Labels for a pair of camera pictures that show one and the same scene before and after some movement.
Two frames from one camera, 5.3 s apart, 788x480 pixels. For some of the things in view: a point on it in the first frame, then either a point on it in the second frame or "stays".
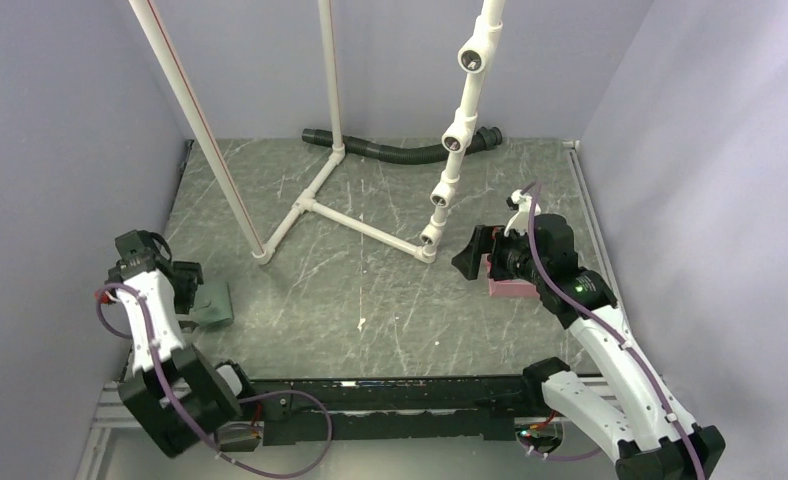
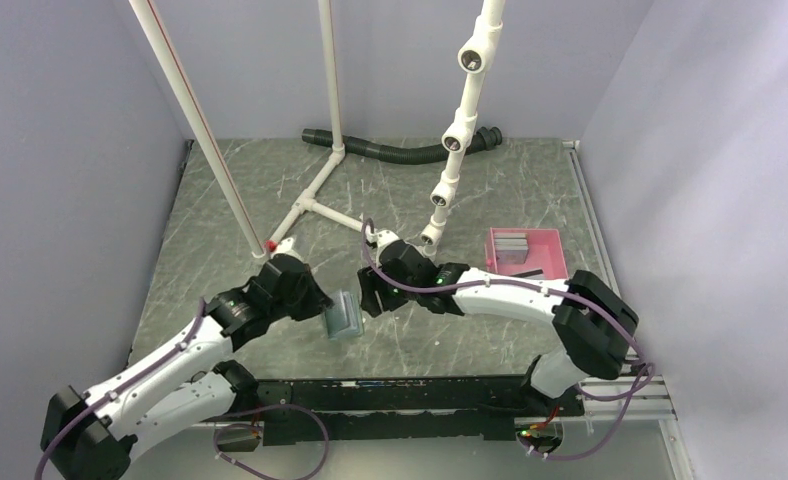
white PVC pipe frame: [474, 57] stays
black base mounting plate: [393, 409] stays
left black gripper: [187, 277] -> [317, 301]
